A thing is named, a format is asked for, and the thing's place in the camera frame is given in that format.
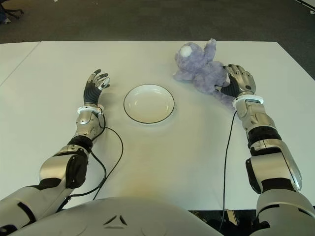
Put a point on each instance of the silver robot torso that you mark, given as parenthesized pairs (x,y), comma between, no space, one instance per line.
(123,216)

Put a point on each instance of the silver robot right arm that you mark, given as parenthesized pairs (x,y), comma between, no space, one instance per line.
(268,164)

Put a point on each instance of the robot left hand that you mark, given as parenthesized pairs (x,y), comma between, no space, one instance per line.
(91,93)

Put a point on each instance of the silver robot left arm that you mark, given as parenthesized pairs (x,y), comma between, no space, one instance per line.
(51,167)

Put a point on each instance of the purple plush doll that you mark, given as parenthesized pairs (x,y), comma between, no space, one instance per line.
(199,71)

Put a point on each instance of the person legs blue jeans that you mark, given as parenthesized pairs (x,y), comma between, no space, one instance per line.
(5,17)

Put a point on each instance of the black office chair base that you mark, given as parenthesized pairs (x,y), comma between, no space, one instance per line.
(14,11)

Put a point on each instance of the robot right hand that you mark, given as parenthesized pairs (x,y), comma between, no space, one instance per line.
(242,83)

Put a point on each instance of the white plate black rim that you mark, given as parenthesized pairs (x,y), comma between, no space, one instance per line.
(148,104)

